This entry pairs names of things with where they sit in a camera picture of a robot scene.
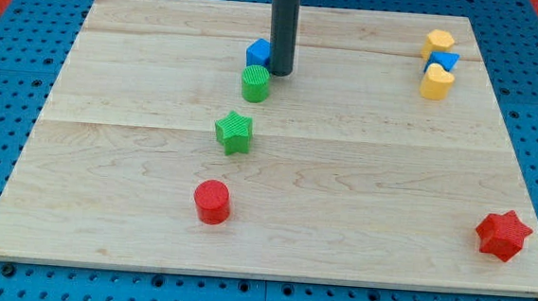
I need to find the yellow heart block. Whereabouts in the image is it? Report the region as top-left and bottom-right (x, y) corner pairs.
(420, 62), (456, 100)

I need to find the yellow hexagon block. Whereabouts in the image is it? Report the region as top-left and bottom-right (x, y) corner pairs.
(421, 29), (456, 61)

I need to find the green star block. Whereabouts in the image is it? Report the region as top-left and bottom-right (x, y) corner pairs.
(215, 111), (253, 155)

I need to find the green cylinder block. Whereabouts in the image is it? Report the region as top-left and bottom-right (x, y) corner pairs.
(241, 64), (271, 103)

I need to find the red cylinder block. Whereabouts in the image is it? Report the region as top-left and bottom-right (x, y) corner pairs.
(193, 180), (231, 224)

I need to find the blue cube block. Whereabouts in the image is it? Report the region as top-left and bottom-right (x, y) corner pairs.
(245, 38), (271, 68)

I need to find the wooden board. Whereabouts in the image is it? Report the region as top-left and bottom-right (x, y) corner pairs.
(0, 0), (538, 297)

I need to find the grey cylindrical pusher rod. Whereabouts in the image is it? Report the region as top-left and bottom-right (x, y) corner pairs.
(269, 0), (300, 77)

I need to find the blue triangle block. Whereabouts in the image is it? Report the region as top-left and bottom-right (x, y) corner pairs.
(422, 51), (460, 72)

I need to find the red star block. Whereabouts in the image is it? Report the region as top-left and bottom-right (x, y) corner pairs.
(475, 210), (533, 263)

